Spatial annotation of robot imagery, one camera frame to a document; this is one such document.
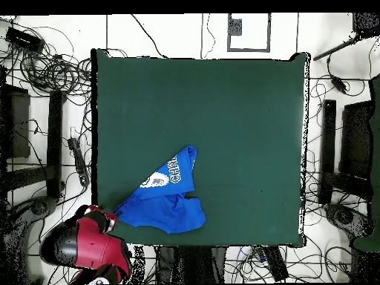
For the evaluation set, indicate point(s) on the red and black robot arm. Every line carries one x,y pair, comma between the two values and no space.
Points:
89,246

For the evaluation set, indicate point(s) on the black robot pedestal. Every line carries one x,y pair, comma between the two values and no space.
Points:
193,264

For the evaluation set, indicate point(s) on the dark green table cloth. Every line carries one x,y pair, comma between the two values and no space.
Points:
207,118

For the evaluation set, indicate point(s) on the dark green fabric object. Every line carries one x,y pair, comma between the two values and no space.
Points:
375,178

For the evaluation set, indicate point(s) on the grey rectangular floor frame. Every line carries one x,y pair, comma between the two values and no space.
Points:
268,32

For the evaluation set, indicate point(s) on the blue GAME print t-shirt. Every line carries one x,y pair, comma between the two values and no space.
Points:
166,207

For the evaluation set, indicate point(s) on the long black bar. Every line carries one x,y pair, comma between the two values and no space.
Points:
328,148
55,142

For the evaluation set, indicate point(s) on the black rod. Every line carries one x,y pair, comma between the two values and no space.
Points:
335,49

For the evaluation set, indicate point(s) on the black power adapter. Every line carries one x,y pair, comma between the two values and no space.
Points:
339,84

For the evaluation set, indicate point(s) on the black flat panel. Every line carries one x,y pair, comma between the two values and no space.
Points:
17,124
356,139

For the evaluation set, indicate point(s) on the black power strip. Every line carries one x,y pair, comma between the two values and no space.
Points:
276,264
78,161

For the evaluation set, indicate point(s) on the black electronics box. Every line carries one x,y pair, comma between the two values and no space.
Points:
25,40

